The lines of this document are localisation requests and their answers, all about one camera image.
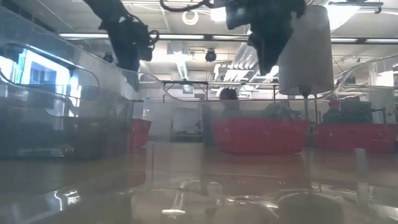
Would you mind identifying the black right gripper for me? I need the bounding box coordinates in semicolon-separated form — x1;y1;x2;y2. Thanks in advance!
245;0;307;76

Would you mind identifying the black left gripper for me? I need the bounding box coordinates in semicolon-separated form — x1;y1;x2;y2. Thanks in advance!
99;14;153;91

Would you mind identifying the smoky grey translucent basket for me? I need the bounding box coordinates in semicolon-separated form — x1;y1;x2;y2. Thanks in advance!
0;6;136;161

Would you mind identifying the clear plastic basket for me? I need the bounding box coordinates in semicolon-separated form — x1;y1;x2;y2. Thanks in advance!
123;54;398;224

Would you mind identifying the white shade wooden base lamp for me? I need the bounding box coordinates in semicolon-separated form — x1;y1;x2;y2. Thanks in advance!
277;4;335;124

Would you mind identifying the person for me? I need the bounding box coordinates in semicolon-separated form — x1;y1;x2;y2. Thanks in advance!
218;88;240;111
322;99;345;124

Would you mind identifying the long ceiling light strip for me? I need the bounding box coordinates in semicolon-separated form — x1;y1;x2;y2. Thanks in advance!
58;32;398;44

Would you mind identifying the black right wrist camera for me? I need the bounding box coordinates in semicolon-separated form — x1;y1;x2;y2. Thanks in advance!
224;2;250;31

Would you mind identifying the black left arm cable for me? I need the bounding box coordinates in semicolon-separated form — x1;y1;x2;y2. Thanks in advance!
136;14;160;52

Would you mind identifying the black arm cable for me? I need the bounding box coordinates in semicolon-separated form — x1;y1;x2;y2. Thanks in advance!
159;0;218;13
136;14;160;52

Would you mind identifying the white hanging ring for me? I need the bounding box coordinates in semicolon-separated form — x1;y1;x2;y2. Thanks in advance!
182;9;200;26

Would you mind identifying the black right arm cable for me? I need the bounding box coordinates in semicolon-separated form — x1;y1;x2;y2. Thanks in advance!
159;0;218;13

